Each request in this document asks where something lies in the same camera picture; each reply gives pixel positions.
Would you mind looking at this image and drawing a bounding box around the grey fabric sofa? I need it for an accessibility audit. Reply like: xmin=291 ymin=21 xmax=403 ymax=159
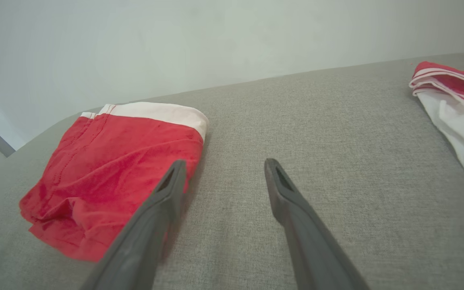
xmin=0 ymin=52 xmax=464 ymax=290

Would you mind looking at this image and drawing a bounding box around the white garment with red stripes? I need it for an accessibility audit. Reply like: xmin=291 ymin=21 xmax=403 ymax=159
xmin=408 ymin=60 xmax=464 ymax=176

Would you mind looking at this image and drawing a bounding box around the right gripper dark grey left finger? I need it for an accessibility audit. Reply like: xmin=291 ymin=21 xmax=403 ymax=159
xmin=80 ymin=159 xmax=187 ymax=290

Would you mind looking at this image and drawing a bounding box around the red jersey with black lettering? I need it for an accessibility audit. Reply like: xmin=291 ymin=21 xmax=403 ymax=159
xmin=19 ymin=101 xmax=210 ymax=263

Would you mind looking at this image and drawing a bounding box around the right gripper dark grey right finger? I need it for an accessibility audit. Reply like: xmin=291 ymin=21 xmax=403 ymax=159
xmin=264 ymin=158 xmax=372 ymax=290

